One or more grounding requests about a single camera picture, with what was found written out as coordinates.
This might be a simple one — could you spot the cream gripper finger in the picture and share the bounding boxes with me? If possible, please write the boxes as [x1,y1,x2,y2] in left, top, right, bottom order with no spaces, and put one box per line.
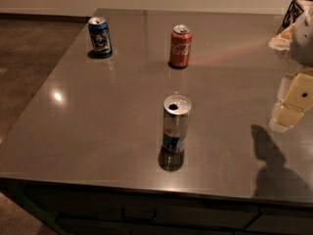
[269,75,294,133]
[283,71,313,125]

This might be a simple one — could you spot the dark right drawer front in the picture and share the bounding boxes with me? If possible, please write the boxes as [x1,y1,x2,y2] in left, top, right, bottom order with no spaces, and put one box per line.
[246,208,313,235]

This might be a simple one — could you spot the black wire basket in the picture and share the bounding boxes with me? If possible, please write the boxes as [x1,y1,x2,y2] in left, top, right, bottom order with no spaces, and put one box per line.
[278,0,313,33]

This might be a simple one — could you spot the blue pepsi can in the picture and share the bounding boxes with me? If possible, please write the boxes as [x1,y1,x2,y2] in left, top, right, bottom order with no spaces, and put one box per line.
[88,17,112,58]

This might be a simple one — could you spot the silver blue redbull can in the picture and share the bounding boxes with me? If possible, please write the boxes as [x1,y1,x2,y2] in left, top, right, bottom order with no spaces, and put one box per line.
[162,95,192,154]

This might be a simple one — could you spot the dark drawer front with handle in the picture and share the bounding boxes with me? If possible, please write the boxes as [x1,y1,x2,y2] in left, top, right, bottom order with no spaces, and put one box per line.
[26,187,258,229]

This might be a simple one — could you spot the red coke can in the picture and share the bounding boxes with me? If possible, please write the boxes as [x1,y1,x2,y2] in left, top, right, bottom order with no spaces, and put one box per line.
[168,24,193,69]

